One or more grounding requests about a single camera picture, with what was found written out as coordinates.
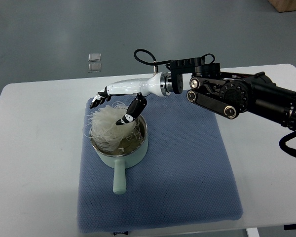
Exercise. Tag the white table leg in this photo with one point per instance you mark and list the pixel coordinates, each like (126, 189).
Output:
(252, 232)

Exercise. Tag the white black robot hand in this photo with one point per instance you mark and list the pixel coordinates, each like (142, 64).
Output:
(160, 84)

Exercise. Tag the white vermicelli nest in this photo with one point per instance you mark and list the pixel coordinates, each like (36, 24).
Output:
(101, 127)

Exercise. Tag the black table control panel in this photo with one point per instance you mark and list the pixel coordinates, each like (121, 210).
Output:
(290, 227)

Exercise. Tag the brown cardboard box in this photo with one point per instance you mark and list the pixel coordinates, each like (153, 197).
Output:
(284, 5)

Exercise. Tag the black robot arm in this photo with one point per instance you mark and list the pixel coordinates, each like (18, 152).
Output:
(229, 94)

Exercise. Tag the mint green steel pot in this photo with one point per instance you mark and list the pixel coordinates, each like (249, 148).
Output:
(121, 162)

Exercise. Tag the upper floor metal plate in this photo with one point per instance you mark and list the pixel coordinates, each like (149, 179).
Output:
(94, 57)

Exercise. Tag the blue textured mat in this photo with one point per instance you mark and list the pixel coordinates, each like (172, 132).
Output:
(184, 178)

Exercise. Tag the wire steamer rack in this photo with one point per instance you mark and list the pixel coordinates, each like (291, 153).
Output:
(129, 144)

